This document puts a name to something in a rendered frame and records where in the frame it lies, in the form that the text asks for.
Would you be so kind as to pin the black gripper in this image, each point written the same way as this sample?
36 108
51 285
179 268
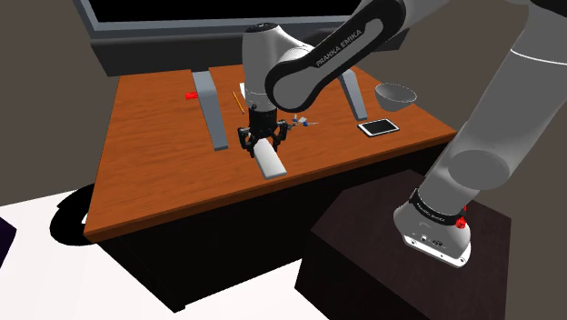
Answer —
262 120

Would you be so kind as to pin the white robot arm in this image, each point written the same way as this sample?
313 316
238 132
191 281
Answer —
487 119

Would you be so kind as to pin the white rectangular bar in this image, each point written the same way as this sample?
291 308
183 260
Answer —
271 162

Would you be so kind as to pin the yellow pencil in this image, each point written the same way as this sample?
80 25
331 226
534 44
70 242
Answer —
238 102

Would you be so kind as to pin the small blue and white object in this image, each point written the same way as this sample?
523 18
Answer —
302 121

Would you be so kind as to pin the white flat object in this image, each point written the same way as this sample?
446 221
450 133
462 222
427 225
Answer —
242 91

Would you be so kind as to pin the grey monitor with two legs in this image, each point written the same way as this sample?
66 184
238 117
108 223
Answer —
212 119

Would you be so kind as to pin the small red block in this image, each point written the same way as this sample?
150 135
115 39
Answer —
191 95

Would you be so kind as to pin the wooden desk with dark base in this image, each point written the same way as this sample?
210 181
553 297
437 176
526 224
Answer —
168 168

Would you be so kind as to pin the white smartphone with black screen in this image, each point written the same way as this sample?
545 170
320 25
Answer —
378 127

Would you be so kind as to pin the grey bowl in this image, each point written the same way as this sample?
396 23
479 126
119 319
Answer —
395 98

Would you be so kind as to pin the dark robot stand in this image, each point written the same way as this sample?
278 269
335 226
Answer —
367 248

